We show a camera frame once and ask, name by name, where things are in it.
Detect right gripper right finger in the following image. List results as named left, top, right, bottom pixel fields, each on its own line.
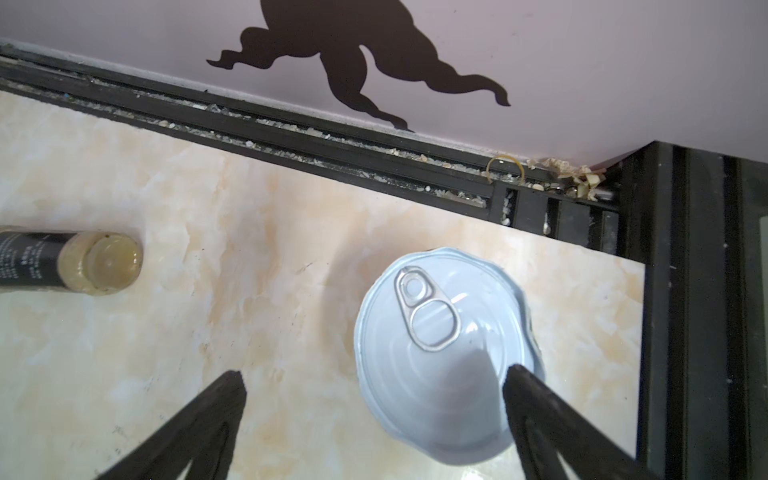
left=502, top=364, right=657, bottom=479

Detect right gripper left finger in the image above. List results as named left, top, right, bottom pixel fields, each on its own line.
left=99, top=370, right=247, bottom=479

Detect green label white-lid can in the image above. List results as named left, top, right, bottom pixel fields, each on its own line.
left=354, top=248, right=545, bottom=466

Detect dark spice jar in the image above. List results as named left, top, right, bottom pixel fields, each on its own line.
left=1, top=226, right=143, bottom=296

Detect yellow rubber band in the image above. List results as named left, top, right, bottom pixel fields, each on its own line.
left=483, top=154, right=527, bottom=185

